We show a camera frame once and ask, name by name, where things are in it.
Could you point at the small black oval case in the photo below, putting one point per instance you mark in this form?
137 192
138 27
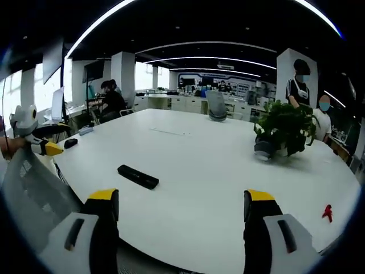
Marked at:
70 143

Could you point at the black remote control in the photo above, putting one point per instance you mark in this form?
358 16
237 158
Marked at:
138 177

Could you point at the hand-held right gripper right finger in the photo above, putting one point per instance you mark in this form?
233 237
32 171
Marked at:
268 245

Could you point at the green potted plant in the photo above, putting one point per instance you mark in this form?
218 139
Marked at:
285 125

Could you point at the pale blue flat box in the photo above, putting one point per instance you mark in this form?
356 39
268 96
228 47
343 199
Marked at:
85 131

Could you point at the black stand pole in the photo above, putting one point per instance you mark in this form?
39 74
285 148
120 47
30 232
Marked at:
65 85

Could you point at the white computer monitor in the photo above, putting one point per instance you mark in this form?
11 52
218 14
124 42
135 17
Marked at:
58 104

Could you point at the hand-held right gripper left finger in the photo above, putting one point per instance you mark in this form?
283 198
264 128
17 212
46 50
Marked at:
88 242

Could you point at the white low cabinet row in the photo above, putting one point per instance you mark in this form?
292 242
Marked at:
182 102

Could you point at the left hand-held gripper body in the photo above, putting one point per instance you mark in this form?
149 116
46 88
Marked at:
25 120

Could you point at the black round stool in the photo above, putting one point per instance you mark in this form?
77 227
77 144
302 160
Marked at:
52 128

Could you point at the grey mesh office chair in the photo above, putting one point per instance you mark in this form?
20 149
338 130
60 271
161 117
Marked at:
31 194

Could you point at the grey swivel chair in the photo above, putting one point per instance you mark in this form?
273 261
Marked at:
216 104

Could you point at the person's left hand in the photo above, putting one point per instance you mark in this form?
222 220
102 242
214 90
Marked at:
15 145

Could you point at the small red clip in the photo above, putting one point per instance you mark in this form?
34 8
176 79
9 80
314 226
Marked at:
328 212

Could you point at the black television screen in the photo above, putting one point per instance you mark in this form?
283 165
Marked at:
94 71

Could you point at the hanging dark display panel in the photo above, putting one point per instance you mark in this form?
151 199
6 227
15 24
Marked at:
52 61

